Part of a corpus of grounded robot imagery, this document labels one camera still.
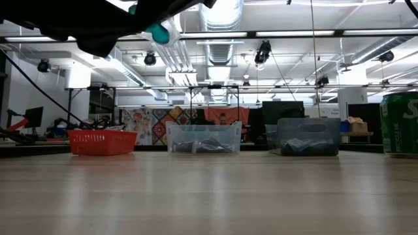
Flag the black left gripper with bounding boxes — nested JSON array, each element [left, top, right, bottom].
[[0, 0, 140, 59]]

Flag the brown Hershey's chocolate bar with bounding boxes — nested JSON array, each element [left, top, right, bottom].
[[172, 140, 199, 154], [195, 137, 235, 153]]

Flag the white blue Hershey's bar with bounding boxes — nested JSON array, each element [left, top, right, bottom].
[[293, 138, 336, 154]]

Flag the black ceiling spotlight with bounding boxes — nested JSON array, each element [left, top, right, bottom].
[[36, 58, 52, 74], [143, 52, 157, 67], [378, 50, 395, 63], [253, 40, 272, 65]]

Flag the black metal rack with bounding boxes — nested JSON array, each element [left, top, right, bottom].
[[65, 85, 117, 131]]

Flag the floral hanging fabric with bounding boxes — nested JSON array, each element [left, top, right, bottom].
[[121, 107, 153, 146]]

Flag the black computer monitor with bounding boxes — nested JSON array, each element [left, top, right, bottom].
[[22, 106, 44, 129]]

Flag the red plastic basket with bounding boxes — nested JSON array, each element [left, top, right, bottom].
[[67, 129, 138, 157]]

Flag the colourful patterned quilt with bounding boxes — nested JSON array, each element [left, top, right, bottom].
[[151, 105, 199, 146]]

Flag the red angled bar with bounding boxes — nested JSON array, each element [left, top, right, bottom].
[[7, 117, 29, 133]]

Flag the clear plastic bin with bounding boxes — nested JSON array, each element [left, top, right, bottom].
[[165, 121, 244, 155]]

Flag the orange red fabric backdrop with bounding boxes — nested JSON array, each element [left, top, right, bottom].
[[204, 106, 251, 131]]

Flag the black partition panel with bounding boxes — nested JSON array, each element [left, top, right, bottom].
[[347, 103, 383, 145], [261, 101, 306, 127]]

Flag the grey plastic bin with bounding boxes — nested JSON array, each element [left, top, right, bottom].
[[265, 117, 342, 157]]

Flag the brown cardboard box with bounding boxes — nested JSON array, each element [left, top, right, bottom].
[[347, 116, 369, 134]]

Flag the wooden work table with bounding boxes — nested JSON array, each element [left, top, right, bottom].
[[339, 131, 376, 144]]

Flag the green soda can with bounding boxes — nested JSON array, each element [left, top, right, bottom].
[[379, 91, 418, 159]]

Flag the silver ceiling duct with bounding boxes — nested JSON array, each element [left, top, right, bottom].
[[198, 0, 245, 66], [351, 35, 415, 65]]

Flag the thin black cable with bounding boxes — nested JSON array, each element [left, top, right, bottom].
[[0, 50, 93, 131]]

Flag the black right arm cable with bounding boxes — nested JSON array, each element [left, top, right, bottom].
[[404, 0, 418, 20]]

